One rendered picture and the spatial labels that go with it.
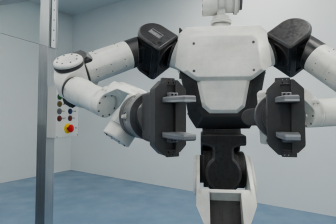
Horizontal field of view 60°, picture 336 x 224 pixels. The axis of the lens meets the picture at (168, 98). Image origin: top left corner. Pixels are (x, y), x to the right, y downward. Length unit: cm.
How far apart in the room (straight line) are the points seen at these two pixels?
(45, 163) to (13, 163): 364
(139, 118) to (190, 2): 382
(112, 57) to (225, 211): 53
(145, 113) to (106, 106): 22
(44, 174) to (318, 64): 130
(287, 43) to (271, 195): 293
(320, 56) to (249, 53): 19
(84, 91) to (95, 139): 453
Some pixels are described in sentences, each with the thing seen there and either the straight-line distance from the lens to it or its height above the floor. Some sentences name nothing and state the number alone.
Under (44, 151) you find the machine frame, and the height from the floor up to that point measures 87.
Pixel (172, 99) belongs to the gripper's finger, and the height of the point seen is 108.
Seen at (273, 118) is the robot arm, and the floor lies 105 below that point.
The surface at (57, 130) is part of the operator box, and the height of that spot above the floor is 97.
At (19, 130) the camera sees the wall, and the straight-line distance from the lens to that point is 521.
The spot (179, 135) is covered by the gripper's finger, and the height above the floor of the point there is 103.
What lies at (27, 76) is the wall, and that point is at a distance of 529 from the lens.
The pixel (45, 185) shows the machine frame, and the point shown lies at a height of 70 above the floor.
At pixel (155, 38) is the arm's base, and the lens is 90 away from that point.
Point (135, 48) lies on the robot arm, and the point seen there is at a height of 125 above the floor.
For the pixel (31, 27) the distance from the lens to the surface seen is 154.
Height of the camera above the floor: 106
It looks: 3 degrees up
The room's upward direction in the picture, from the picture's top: straight up
